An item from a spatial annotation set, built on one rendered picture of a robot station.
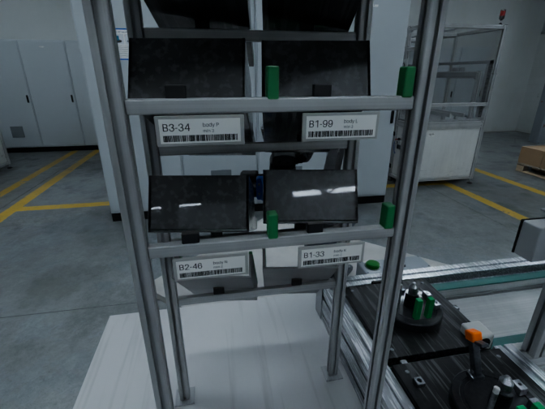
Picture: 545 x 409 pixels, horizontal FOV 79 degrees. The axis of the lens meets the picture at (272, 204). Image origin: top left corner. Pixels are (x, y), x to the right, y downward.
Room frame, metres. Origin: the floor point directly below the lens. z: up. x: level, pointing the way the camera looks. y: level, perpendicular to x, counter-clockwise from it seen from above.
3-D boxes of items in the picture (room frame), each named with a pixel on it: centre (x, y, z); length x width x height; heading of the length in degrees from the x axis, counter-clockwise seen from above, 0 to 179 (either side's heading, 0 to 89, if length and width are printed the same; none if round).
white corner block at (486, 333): (0.56, -0.44, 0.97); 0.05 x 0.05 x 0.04; 11
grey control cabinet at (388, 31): (4.00, -0.97, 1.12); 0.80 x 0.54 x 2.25; 101
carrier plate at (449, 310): (0.63, -0.32, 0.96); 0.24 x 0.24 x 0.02; 11
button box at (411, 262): (0.86, -0.37, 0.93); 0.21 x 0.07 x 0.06; 101
